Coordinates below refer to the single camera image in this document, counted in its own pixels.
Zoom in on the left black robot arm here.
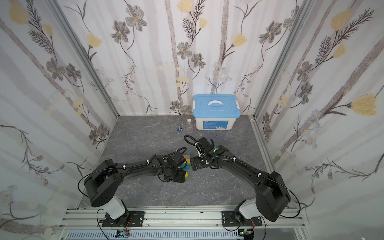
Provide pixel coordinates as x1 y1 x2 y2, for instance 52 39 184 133
79 147 188 228

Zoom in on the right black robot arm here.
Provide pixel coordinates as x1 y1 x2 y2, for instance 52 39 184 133
184 135 294 226

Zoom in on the small clear corked bottle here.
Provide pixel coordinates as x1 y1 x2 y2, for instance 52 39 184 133
187 119 194 133

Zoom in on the glass beaker blue liquid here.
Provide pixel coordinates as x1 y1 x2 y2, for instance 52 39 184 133
176 120 184 132

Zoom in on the blue lid storage box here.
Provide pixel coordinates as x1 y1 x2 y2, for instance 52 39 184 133
193 95 241 130

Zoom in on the small circuit board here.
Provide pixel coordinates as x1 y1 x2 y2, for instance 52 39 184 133
115 230 131 238

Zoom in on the aluminium frame rail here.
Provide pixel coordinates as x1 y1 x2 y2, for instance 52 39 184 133
59 205 307 230

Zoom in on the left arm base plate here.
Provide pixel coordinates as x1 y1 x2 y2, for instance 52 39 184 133
102 211 145 228

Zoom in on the white slotted cable duct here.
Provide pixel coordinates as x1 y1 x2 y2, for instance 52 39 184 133
64 230 243 240

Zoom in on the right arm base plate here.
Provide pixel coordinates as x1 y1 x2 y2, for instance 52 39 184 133
221 211 263 227

